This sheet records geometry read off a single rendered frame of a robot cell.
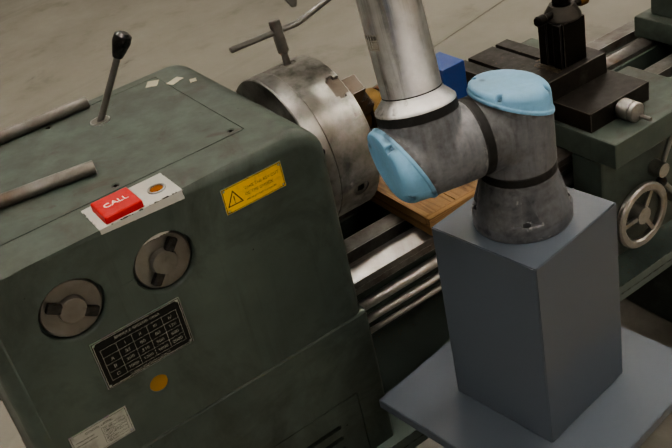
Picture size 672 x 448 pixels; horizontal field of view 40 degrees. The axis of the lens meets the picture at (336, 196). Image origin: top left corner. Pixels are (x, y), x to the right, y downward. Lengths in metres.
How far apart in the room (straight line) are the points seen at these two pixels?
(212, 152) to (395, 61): 0.37
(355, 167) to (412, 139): 0.45
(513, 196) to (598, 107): 0.67
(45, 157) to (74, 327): 0.34
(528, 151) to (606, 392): 0.50
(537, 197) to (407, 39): 0.31
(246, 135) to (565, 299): 0.55
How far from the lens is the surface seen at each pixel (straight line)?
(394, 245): 1.82
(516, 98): 1.27
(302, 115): 1.63
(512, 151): 1.29
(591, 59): 2.08
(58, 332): 1.40
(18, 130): 1.72
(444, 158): 1.24
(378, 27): 1.22
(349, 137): 1.65
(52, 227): 1.39
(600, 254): 1.46
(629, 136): 1.97
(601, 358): 1.58
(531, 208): 1.35
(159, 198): 1.37
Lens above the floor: 1.91
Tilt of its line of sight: 31 degrees down
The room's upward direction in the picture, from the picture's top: 13 degrees counter-clockwise
